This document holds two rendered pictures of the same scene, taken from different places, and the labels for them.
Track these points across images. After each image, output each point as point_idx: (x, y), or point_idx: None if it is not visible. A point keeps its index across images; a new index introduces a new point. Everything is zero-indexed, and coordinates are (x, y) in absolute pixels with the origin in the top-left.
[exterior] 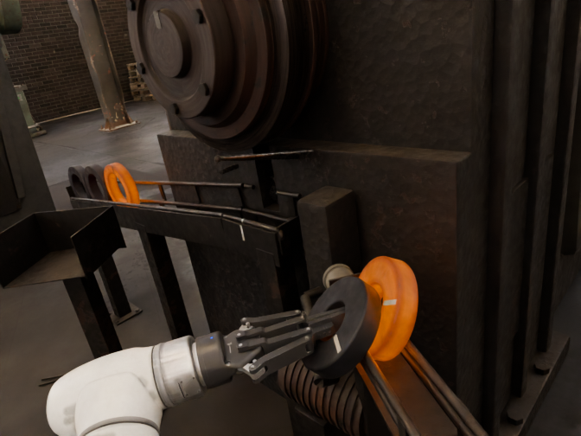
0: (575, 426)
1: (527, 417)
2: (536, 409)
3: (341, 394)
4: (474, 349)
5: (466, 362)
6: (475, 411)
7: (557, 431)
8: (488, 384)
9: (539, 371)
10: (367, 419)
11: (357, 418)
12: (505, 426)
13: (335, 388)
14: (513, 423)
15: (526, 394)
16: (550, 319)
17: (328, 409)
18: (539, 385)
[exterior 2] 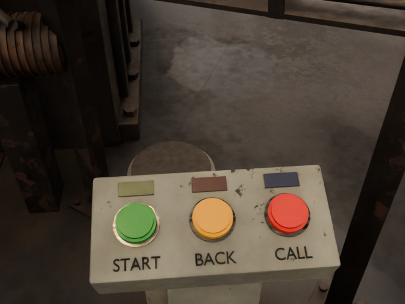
0: (167, 72)
1: (139, 73)
2: (141, 70)
3: (32, 35)
4: (102, 2)
5: (101, 11)
6: (112, 63)
7: (158, 78)
8: (115, 38)
9: (134, 44)
10: (64, 41)
11: (55, 46)
12: (128, 83)
13: (24, 34)
14: (133, 78)
15: (132, 61)
16: (129, 0)
17: (25, 54)
18: (137, 52)
